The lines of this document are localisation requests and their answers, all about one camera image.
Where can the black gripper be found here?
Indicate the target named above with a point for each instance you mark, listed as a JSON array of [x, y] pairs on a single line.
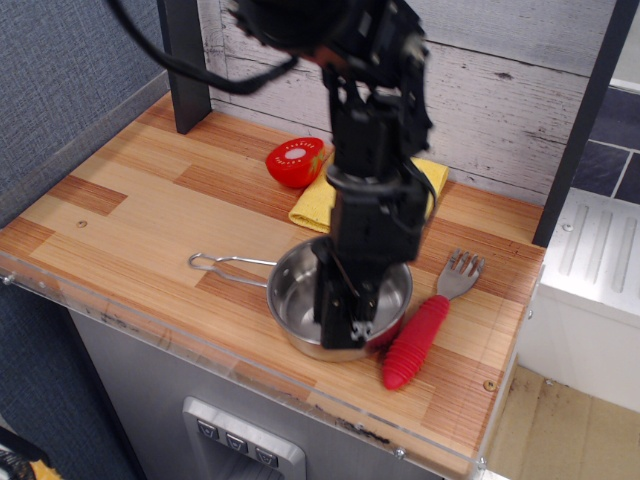
[[374, 225]]

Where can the stainless steel saucepan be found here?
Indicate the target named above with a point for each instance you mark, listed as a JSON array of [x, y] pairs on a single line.
[[290, 295]]

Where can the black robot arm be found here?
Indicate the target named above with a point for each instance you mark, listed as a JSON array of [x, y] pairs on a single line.
[[372, 57]]

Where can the yellow folded cloth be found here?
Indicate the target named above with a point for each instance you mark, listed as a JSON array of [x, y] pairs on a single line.
[[313, 209]]

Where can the red toy tomato half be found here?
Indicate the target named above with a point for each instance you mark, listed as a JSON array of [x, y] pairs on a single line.
[[297, 162]]

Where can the clear acrylic edge guard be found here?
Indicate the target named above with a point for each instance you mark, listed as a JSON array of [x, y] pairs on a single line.
[[261, 358]]

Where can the silver dispenser button panel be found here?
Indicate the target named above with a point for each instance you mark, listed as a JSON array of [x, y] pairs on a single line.
[[228, 447]]

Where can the grey toy fridge cabinet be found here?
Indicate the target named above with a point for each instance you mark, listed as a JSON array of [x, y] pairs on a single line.
[[147, 385]]

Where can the white toy sink unit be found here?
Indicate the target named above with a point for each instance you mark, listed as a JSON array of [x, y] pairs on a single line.
[[582, 328]]

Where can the yellow object at corner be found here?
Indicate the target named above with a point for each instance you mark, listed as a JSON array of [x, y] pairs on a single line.
[[23, 464]]

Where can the red handled metal fork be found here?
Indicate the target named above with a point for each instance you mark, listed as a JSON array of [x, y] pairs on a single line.
[[409, 351]]

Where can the dark left upright post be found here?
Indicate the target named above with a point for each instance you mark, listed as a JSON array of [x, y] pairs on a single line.
[[182, 41]]

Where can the dark upright post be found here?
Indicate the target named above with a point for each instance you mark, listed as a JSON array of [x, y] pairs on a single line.
[[606, 61], [182, 41]]

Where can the dark right upright post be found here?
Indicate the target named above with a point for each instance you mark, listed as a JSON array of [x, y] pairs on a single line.
[[606, 61]]

